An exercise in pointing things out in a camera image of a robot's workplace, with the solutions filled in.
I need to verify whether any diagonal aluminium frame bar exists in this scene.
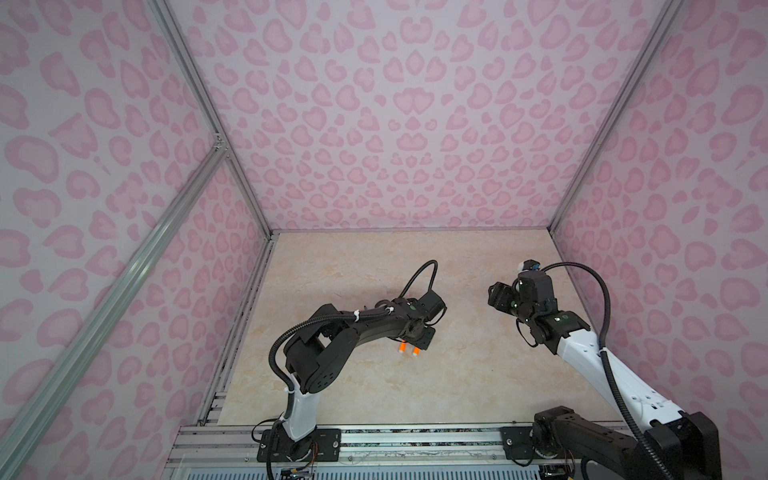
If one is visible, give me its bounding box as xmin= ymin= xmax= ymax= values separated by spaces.
xmin=1 ymin=145 xmax=228 ymax=479

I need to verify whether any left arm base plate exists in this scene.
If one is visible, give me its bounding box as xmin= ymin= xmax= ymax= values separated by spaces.
xmin=257 ymin=426 xmax=342 ymax=464

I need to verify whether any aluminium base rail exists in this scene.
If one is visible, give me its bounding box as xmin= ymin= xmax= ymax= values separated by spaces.
xmin=161 ymin=422 xmax=691 ymax=480

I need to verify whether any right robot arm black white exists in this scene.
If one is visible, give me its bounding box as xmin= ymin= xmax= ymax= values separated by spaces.
xmin=488 ymin=261 xmax=723 ymax=479

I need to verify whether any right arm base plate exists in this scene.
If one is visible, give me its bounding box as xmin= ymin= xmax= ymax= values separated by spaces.
xmin=499 ymin=425 xmax=582 ymax=466

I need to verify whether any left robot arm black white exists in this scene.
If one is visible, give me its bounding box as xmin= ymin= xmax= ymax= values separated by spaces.
xmin=268 ymin=290 xmax=447 ymax=443

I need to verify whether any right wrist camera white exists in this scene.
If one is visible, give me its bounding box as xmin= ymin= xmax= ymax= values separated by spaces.
xmin=520 ymin=259 xmax=541 ymax=272

